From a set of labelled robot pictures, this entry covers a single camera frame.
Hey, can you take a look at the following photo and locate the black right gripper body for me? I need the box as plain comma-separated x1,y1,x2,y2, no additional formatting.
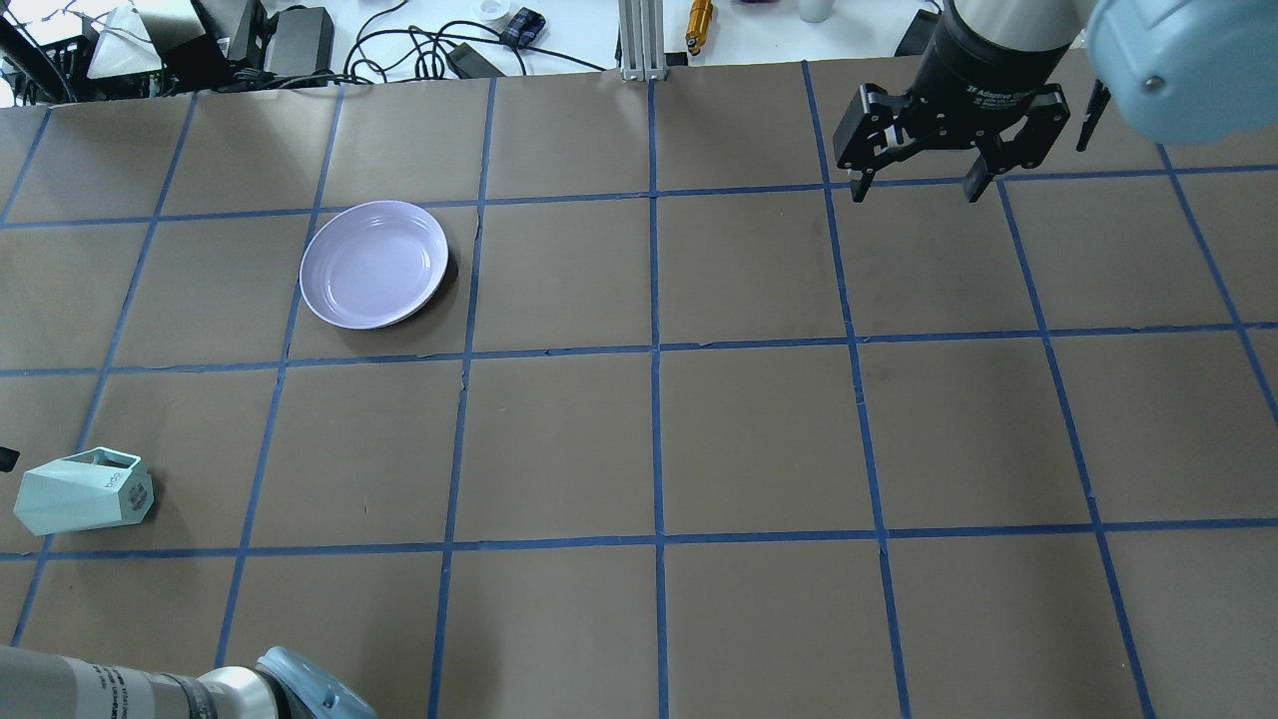
907,5,1044,155

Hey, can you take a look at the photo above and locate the mint green faceted cup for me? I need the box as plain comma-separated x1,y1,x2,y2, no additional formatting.
13,446,156,536

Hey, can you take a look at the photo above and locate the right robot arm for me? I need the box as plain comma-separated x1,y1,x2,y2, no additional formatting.
835,1,1277,201

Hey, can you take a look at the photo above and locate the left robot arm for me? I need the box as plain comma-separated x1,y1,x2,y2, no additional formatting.
1,446,377,718

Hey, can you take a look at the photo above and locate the lavender plate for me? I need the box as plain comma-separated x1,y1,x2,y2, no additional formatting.
300,201,450,331

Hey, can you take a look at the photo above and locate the orange cylindrical tool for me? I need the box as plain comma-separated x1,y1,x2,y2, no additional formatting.
684,0,714,56

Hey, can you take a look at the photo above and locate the black power adapter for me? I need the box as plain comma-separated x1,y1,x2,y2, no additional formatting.
443,42,505,79

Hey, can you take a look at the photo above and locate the aluminium frame post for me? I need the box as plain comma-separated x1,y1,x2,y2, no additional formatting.
617,0,668,83

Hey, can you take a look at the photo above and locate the black cable bundle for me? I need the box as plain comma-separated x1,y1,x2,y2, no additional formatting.
344,0,610,86

